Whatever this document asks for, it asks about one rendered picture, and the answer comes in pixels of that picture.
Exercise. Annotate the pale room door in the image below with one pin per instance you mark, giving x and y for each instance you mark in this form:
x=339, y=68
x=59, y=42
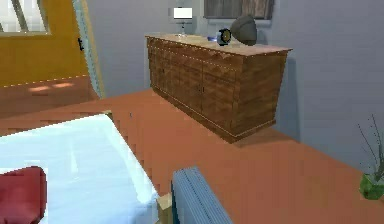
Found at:
x=87, y=46

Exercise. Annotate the brown wooden chest of drawers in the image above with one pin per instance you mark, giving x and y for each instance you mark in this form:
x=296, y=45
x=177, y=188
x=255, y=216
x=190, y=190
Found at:
x=213, y=86

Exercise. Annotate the red pillow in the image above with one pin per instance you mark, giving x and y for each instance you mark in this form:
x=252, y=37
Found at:
x=20, y=196

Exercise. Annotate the window with dark blinds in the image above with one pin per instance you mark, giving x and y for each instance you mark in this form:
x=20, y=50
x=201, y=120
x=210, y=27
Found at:
x=238, y=8

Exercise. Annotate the blue-grey ribbed panel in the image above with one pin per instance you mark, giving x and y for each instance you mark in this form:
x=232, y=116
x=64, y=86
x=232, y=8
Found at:
x=196, y=200

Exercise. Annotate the white table lamp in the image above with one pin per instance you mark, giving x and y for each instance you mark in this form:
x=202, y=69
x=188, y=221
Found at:
x=182, y=15

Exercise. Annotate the grey dome-shaped object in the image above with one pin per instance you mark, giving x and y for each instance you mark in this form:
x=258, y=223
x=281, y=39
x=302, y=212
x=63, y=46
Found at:
x=245, y=30

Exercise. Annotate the black round alarm clock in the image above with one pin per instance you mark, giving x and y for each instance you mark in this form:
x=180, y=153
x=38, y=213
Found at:
x=224, y=36

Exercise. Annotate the bed with white sheet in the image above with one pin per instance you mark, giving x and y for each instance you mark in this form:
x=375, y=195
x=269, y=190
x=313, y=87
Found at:
x=83, y=166

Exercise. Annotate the house plant in green pot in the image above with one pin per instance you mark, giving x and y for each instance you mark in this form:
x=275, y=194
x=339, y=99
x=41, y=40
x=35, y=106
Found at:
x=372, y=186

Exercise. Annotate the small blue object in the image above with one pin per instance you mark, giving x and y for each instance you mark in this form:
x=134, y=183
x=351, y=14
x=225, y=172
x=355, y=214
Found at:
x=212, y=38

